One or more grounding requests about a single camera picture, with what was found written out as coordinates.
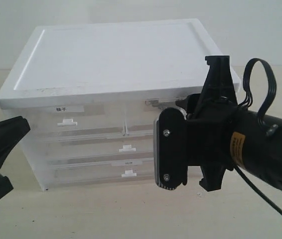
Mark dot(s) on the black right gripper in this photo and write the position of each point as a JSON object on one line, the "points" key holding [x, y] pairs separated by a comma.
{"points": [[209, 116]]}

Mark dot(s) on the key bunch with blue tag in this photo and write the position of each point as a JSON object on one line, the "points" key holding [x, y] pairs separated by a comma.
{"points": [[155, 104]]}

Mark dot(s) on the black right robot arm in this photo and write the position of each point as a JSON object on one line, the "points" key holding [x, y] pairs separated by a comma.
{"points": [[253, 141]]}

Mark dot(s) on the middle wide translucent drawer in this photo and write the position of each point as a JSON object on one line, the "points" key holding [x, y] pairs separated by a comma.
{"points": [[93, 147]]}

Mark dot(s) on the wide translucent drawer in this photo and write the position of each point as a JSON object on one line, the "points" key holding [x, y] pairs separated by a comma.
{"points": [[93, 147], [97, 172]]}

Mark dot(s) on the bottom wide translucent drawer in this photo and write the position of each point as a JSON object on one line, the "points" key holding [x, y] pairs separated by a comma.
{"points": [[97, 172]]}

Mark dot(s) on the white translucent drawer cabinet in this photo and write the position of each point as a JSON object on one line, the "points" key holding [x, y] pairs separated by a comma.
{"points": [[104, 63]]}

